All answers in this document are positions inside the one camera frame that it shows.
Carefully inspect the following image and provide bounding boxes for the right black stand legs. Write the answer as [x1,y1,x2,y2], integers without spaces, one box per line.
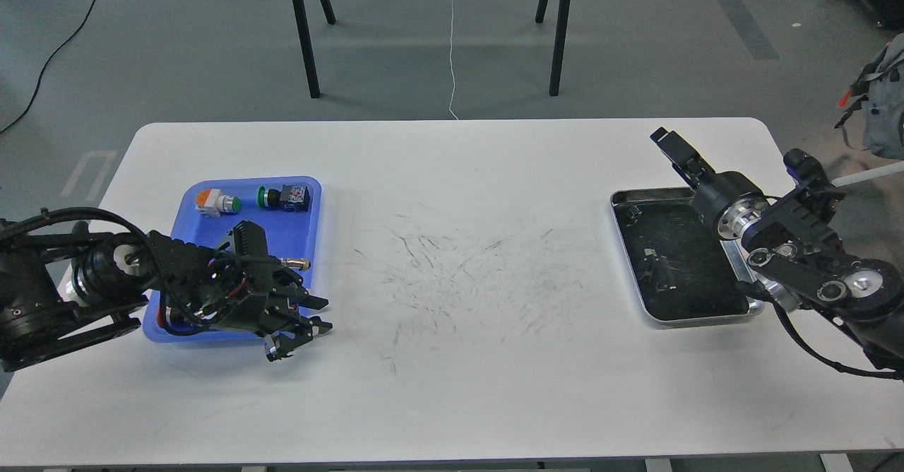
[534,0,572,98]

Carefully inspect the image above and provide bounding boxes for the green push button switch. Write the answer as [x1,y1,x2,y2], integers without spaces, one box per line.
[255,184,311,213]

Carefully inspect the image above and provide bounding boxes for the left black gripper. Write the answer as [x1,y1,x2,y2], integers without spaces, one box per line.
[208,278,333,362]

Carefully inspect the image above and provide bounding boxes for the small black industrial part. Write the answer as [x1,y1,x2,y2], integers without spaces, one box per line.
[624,205,643,221]

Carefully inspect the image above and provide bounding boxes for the black floor cable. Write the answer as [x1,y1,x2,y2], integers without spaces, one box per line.
[0,0,177,135]

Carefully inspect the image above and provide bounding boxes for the left black stand legs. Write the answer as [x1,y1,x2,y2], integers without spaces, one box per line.
[290,0,337,99]

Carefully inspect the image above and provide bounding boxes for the white office chair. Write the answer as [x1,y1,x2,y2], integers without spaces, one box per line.
[832,160,904,187]

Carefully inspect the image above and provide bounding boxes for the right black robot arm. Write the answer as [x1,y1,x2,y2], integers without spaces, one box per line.
[651,128,903,382]

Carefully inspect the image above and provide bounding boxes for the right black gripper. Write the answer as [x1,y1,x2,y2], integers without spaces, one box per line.
[650,127,768,241]

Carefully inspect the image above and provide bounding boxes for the black stand legs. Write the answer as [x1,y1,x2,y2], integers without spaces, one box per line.
[534,0,572,98]
[290,0,337,99]

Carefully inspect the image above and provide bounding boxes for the blue plastic tray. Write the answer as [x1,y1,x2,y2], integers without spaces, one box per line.
[142,176,321,343]

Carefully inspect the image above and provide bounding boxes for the orange push button switch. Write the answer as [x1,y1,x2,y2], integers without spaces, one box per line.
[194,188,240,218]

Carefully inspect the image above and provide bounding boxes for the steel metal tray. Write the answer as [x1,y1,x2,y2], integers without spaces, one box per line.
[609,187,764,328]

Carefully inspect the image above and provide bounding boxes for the grey backpack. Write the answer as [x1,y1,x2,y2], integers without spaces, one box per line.
[834,33,903,160]

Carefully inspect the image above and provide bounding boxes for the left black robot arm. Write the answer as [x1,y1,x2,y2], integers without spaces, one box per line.
[1,207,333,372]

